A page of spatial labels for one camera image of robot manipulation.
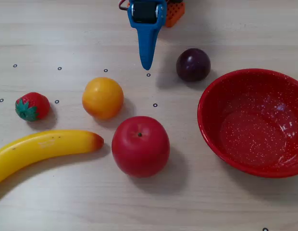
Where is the orange robot base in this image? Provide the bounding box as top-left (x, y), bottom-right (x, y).
top-left (165, 0), bottom-right (186, 28)

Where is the dark purple plum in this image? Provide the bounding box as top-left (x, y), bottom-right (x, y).
top-left (175, 48), bottom-right (211, 82)

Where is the yellow orange toy peach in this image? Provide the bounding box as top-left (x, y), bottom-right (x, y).
top-left (82, 77), bottom-right (124, 120)

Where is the red toy strawberry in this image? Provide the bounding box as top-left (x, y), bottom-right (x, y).
top-left (15, 92), bottom-right (50, 122)

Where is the red toy apple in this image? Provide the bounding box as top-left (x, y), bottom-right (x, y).
top-left (112, 116), bottom-right (171, 179)

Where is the yellow toy banana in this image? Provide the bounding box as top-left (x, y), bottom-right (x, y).
top-left (0, 129), bottom-right (104, 186)

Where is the red speckled bowl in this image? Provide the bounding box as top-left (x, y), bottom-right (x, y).
top-left (197, 68), bottom-right (298, 179)

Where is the blue gripper with motor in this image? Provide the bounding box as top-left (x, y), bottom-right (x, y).
top-left (127, 0), bottom-right (168, 71)

